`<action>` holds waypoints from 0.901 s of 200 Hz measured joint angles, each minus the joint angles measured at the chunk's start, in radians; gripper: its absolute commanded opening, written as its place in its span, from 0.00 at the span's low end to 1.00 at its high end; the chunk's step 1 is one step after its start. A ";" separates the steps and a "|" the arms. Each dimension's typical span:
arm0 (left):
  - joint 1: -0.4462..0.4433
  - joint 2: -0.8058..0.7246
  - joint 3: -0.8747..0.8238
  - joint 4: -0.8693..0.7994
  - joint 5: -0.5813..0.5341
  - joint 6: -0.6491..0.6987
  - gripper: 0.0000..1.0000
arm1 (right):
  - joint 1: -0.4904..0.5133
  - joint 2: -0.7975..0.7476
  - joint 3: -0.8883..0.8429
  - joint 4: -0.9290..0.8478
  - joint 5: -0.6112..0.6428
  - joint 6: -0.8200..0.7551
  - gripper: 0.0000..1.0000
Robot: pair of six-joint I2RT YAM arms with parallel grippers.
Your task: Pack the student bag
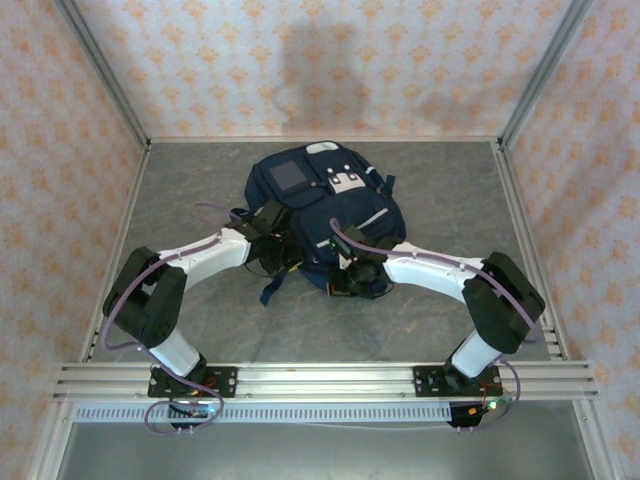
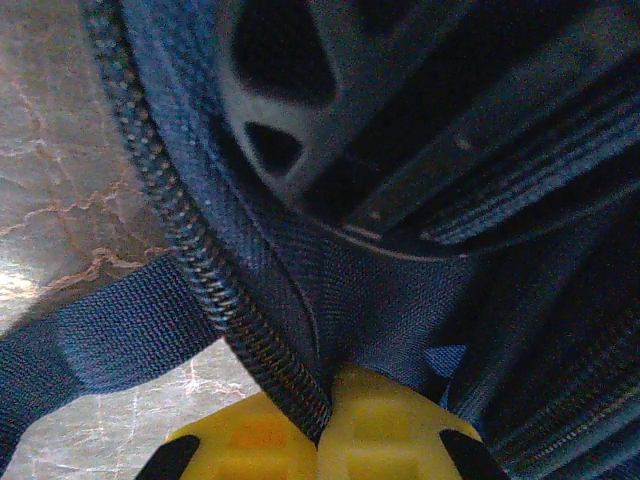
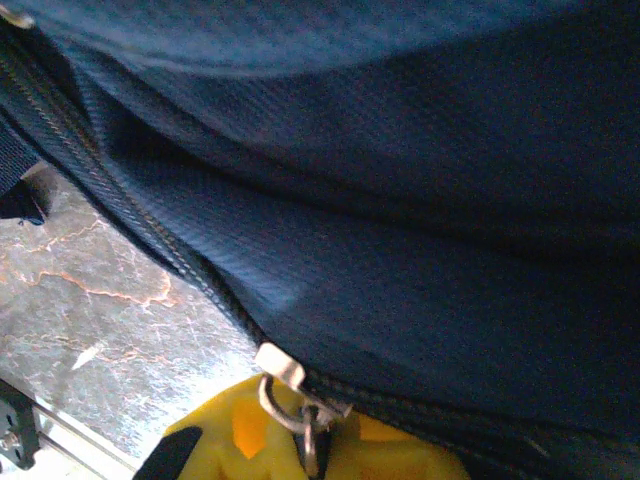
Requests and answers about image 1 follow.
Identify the navy blue backpack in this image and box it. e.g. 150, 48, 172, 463
243, 141, 406, 307

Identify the small green circuit board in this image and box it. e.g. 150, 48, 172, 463
467, 397, 515, 417
172, 402, 224, 421

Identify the grey metal sheet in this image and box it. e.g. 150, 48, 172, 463
54, 422, 597, 480

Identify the aluminium mounting rail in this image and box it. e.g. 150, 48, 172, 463
53, 362, 601, 402

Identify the aluminium frame rail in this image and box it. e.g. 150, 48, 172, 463
82, 144, 151, 361
492, 139, 571, 362
147, 134, 501, 146

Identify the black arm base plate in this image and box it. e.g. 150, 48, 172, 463
148, 366, 239, 400
413, 366, 502, 400

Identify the white slotted cable duct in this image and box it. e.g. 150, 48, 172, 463
73, 402, 454, 426

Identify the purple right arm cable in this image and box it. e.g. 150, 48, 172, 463
328, 217, 546, 432

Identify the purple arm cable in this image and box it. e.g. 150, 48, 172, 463
328, 217, 546, 432
101, 202, 251, 437

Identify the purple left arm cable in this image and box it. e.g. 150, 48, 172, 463
101, 202, 251, 437

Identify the aluminium frame post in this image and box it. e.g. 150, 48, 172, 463
54, 0, 152, 152
496, 0, 595, 152

